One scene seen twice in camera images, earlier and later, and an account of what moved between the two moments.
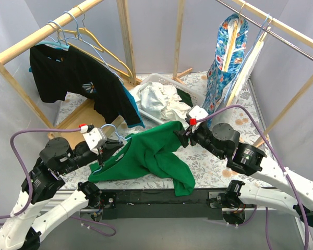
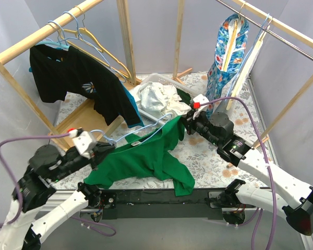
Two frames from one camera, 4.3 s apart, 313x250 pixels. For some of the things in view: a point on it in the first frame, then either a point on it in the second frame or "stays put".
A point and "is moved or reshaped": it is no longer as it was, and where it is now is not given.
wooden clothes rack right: (275, 23) stays put
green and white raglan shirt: (185, 97) stays put
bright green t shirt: (154, 152) is moved or reshaped
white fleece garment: (244, 78) stays put
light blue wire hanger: (118, 136) to (139, 130)
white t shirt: (163, 101) stays put
